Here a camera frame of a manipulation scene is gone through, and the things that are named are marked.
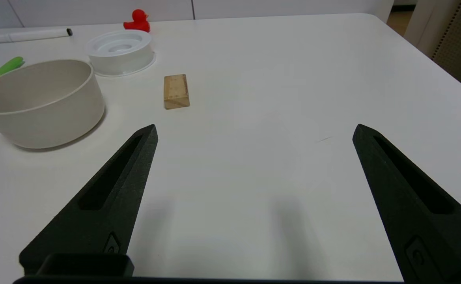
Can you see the beige round bowl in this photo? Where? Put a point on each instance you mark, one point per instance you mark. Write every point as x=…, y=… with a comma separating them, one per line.
x=56, y=118

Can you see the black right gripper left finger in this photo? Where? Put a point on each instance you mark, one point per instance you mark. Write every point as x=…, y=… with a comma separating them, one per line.
x=108, y=205

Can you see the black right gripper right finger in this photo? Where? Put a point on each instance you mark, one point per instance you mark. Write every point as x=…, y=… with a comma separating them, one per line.
x=419, y=221

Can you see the white marker with black cap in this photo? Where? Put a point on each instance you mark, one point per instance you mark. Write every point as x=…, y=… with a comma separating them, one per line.
x=29, y=35

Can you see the small wooden block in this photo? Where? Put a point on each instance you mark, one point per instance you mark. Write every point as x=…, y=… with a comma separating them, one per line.
x=176, y=92

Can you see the red rubber duck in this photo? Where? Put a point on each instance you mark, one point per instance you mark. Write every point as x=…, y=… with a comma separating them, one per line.
x=137, y=21

